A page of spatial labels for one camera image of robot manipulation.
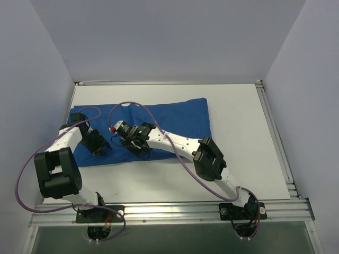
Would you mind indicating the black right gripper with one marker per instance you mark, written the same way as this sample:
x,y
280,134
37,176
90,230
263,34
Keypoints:
x,y
135,144

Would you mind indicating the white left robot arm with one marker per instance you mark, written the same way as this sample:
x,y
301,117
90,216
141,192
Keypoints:
x,y
57,171

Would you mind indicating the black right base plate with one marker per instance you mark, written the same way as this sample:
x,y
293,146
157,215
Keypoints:
x,y
230,212

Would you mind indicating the blue surgical cloth wrap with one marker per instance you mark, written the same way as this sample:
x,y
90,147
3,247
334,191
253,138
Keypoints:
x,y
189,119

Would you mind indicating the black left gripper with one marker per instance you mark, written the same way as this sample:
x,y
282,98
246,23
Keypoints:
x,y
95,140

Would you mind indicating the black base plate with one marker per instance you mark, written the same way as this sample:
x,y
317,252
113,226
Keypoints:
x,y
100,215
230,212

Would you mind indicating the aluminium right side rail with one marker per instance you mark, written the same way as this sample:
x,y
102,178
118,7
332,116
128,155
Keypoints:
x,y
282,158

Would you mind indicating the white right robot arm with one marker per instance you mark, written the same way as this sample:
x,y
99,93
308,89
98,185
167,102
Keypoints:
x,y
201,158

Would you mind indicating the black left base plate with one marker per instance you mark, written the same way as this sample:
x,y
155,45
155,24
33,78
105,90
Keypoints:
x,y
100,215

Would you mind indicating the aluminium rail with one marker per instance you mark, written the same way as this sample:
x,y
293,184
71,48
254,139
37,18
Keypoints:
x,y
282,158
292,210

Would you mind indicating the aluminium front rail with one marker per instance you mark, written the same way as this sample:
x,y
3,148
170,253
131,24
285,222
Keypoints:
x,y
292,210

